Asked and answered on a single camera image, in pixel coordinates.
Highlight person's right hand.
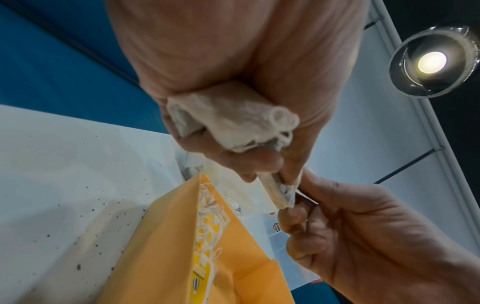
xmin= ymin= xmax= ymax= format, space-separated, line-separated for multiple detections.
xmin=277 ymin=169 xmax=480 ymax=304

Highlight person's left hand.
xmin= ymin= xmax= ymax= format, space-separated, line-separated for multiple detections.
xmin=106 ymin=0 xmax=370 ymax=208

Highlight clear plastic wrap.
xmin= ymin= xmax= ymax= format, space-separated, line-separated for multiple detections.
xmin=174 ymin=148 xmax=324 ymax=292

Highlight row of tea bags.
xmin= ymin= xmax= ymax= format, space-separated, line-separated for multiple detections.
xmin=190 ymin=182 xmax=231 ymax=304

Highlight clear glass cup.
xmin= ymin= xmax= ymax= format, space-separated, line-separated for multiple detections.
xmin=388 ymin=25 xmax=480 ymax=99

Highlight yellow tea box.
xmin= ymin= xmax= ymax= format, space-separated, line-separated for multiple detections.
xmin=100 ymin=173 xmax=297 ymax=304

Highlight black metal bracket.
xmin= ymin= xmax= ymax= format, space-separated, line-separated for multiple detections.
xmin=363 ymin=15 xmax=386 ymax=31
xmin=373 ymin=146 xmax=446 ymax=185

